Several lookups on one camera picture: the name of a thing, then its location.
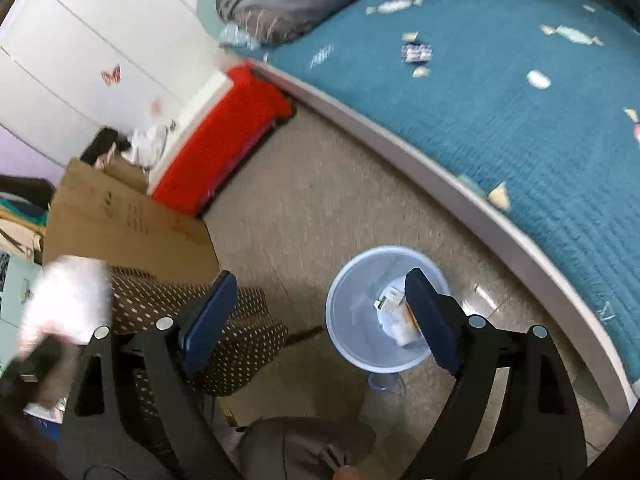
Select folded beige and teal cloths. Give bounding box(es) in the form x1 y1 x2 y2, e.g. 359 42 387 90
0 197 48 256

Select white paper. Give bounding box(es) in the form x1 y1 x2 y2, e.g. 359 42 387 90
20 255 113 346

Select mint drawer cabinet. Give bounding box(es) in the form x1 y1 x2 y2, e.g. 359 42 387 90
0 255 43 331

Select white plastic bag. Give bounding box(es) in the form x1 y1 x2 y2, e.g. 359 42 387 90
122 125 171 166

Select person's grey trouser leg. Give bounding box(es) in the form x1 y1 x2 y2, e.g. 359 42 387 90
235 416 376 480

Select white wardrobe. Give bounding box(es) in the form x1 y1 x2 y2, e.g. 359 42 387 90
0 0 201 166

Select large cardboard box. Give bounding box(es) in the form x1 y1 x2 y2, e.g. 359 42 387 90
42 157 221 273

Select teal bed with candy print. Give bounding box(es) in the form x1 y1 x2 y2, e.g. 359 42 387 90
250 0 640 386

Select red cloth covered bench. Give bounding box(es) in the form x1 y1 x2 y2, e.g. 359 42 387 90
150 65 296 218

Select brown dotted tablecloth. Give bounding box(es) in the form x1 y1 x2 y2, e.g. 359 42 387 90
107 265 288 441

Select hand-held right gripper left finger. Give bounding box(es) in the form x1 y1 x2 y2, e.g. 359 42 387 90
57 270 246 480

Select clear plastic bottle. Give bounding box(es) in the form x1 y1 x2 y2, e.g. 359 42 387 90
367 372 406 413

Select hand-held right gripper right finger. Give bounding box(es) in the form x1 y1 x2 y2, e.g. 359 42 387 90
404 267 588 480

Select white bed frame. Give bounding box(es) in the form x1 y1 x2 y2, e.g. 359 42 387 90
245 57 636 421

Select black bag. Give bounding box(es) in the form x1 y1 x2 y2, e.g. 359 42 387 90
80 127 133 166

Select light blue plastic bin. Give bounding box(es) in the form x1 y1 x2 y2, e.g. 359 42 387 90
325 246 451 375

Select pile of snack wrappers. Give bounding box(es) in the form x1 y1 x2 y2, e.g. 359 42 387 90
375 277 426 348

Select light blue pillow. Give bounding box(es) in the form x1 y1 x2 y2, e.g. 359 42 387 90
220 22 261 51

